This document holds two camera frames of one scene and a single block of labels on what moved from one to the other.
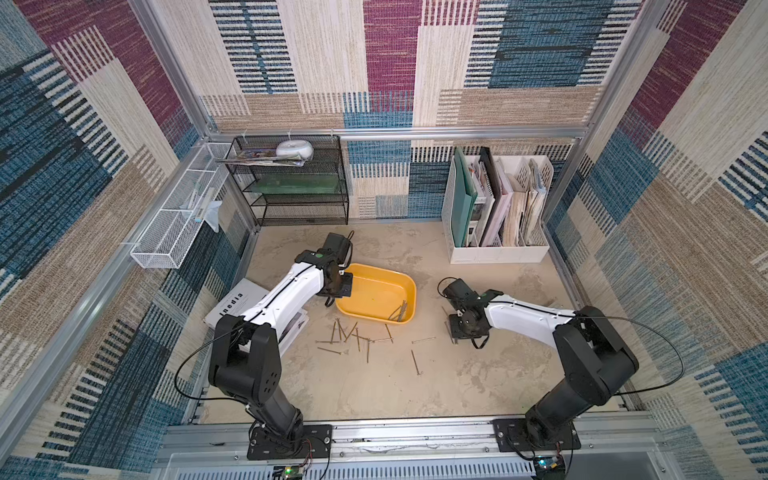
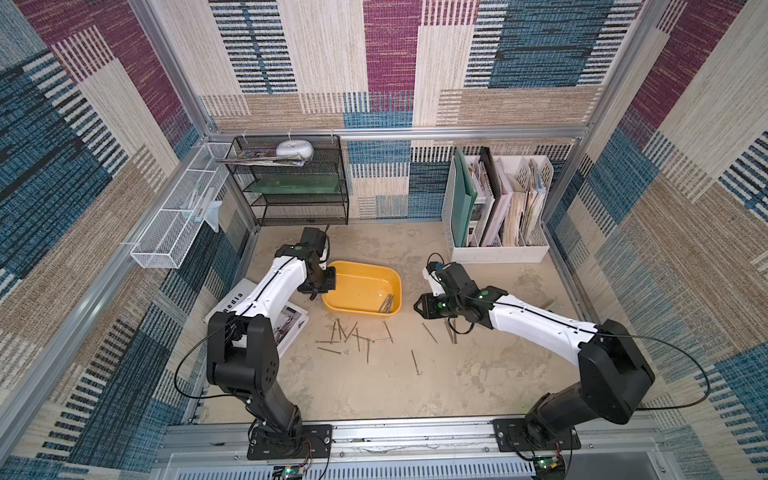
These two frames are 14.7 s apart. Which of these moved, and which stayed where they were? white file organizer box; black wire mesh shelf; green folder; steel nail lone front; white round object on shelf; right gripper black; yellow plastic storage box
Moved: yellow plastic storage box; right gripper black
Stayed: white round object on shelf; steel nail lone front; white file organizer box; green folder; black wire mesh shelf
